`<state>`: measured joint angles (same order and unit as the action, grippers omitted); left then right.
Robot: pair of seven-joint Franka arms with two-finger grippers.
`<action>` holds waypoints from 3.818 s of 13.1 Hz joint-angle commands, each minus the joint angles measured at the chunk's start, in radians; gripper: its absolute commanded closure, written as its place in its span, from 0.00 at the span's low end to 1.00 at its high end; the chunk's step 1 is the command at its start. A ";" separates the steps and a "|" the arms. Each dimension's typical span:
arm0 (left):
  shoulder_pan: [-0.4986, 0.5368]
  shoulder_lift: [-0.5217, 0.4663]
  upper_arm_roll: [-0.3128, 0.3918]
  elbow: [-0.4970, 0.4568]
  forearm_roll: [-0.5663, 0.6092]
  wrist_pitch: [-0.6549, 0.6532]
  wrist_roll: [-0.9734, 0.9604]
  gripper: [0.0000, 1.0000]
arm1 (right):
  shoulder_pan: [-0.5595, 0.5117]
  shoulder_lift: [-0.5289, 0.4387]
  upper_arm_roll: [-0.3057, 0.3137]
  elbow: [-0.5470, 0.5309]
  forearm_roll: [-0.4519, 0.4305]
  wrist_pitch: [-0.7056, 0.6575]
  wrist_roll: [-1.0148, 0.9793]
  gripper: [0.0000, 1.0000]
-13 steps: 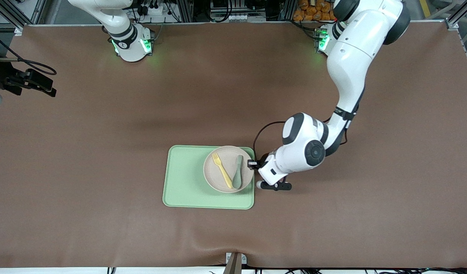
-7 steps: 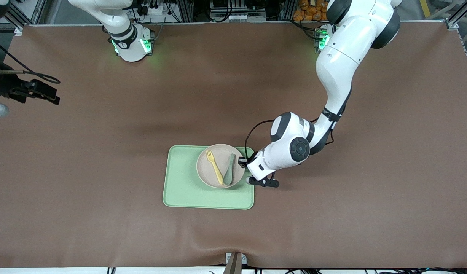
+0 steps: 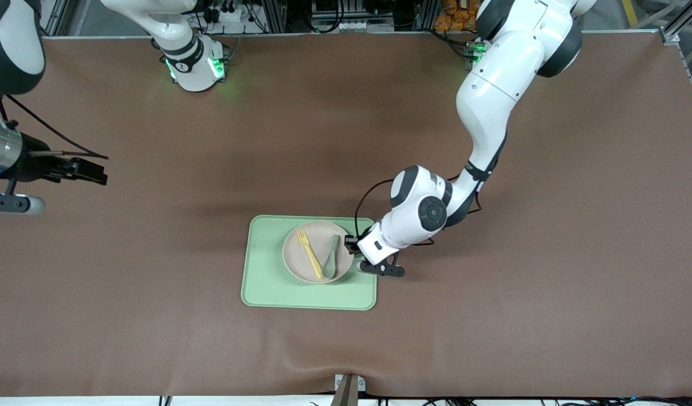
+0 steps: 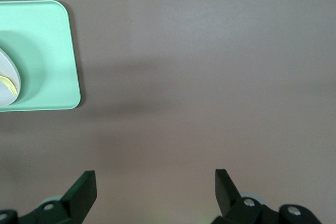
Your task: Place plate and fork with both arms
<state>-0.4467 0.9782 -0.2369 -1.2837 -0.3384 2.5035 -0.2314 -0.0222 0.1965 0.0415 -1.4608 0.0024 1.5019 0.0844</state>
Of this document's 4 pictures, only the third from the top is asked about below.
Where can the light green rectangular tray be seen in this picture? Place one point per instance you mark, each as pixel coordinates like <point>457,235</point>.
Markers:
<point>267,287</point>

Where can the pile of orange objects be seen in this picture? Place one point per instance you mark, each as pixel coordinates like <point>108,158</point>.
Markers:
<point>453,20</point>

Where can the yellow plastic fork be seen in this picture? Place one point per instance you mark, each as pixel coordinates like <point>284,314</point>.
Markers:
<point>312,256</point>

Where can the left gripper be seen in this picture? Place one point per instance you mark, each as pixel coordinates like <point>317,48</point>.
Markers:
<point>351,243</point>

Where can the brown table mat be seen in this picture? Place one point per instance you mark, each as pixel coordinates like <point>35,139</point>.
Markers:
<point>154,282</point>

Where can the aluminium frame rail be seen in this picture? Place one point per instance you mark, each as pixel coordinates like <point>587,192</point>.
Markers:
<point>681,20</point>

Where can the white power strip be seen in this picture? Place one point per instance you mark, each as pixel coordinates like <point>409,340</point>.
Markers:
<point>233,17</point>

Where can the green plastic spoon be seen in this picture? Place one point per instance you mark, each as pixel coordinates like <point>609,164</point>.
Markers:
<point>329,269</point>

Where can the aluminium frame post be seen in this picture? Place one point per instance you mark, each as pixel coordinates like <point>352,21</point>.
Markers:
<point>275,17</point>

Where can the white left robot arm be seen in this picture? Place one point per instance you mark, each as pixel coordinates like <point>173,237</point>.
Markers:
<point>509,73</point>

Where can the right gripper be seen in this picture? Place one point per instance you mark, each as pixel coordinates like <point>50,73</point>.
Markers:
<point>36,166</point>

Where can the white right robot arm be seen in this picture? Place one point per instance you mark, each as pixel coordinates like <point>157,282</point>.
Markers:
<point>193,73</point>

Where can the white terminal block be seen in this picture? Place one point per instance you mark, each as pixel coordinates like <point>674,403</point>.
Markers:
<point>354,26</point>

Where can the beige round plate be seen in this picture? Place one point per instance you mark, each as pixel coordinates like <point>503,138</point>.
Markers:
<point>298,262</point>

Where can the metal table edge clamp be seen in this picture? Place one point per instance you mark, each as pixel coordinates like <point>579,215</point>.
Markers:
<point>348,392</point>

